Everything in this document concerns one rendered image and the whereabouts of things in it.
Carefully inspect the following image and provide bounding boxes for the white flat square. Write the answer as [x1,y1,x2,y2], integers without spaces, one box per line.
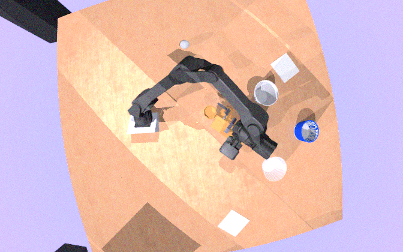
[218,210,249,236]
[271,53,299,83]

